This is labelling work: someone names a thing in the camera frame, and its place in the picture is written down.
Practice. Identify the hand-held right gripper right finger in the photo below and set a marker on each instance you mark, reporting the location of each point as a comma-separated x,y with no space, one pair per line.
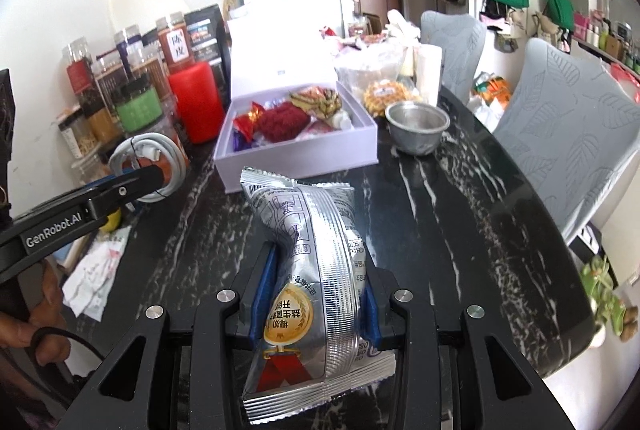
374,317

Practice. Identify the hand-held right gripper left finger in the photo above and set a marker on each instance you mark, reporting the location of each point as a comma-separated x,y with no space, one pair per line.
260,297

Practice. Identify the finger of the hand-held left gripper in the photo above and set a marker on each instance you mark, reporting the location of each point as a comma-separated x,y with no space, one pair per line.
102,182
135,185

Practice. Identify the silver foil snack packet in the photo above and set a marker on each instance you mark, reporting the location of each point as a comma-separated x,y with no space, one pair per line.
310,235

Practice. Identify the purple brocade sachet with tassel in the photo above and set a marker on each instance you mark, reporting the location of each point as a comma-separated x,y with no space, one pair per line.
245,140

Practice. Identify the lavender gift box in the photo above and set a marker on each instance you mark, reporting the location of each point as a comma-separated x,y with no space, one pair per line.
300,164

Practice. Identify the red fuzzy scrunchie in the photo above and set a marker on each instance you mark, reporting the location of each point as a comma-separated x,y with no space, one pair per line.
282,122

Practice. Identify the red yellow snack packet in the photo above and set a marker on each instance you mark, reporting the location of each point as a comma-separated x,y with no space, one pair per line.
317,102

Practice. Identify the person's left hand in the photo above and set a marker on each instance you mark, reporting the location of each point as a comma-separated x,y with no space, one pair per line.
30,330

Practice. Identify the crumpled white paper wrapper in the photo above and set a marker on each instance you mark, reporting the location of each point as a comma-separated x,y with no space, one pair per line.
97,270

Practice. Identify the cluster of clear storage jars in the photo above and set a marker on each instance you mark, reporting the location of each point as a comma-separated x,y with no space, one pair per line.
135,109

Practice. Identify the red plastic canister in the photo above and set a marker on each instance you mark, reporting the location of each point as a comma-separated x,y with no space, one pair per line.
195,104

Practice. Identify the black standing food pouch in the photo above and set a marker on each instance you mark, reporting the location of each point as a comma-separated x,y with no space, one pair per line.
205,39

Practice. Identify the metal bowl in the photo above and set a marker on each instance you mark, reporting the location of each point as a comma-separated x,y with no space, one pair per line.
417,129

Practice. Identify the woven rattan tray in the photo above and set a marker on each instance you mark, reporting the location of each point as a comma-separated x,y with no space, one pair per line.
233,2

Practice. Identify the yellow noodle snack packet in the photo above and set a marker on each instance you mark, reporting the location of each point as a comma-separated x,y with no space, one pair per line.
387,95

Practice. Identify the green slippers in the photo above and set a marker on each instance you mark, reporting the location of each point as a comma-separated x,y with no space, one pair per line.
602,295

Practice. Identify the clear plastic bag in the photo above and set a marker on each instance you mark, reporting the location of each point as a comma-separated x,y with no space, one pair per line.
370,69

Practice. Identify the white paper roll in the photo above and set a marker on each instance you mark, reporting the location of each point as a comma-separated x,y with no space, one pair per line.
430,74

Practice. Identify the orange green printed bag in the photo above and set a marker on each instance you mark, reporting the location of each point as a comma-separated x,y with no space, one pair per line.
492,92

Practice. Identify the grey leaf-embossed chair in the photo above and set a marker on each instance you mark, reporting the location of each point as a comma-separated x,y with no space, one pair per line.
452,49
565,134

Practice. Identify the pink plastic bag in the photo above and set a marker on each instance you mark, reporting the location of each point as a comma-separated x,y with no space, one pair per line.
625,73

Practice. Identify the row of cosmetic bottles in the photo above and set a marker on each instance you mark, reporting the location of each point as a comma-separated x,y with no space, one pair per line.
607,39

